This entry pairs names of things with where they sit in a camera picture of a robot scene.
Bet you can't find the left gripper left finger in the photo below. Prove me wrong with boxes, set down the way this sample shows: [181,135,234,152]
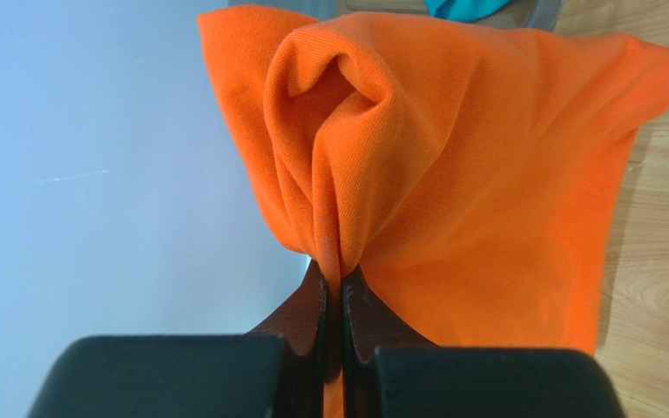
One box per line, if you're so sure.
[247,260,328,417]

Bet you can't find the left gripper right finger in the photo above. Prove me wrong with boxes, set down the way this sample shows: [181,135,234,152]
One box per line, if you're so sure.
[341,267,436,417]

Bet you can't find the orange t shirt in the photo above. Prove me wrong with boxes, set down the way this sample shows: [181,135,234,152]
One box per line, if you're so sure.
[198,5,669,417]

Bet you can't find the dark teal t shirt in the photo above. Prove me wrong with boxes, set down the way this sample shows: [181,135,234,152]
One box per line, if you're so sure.
[423,0,510,23]

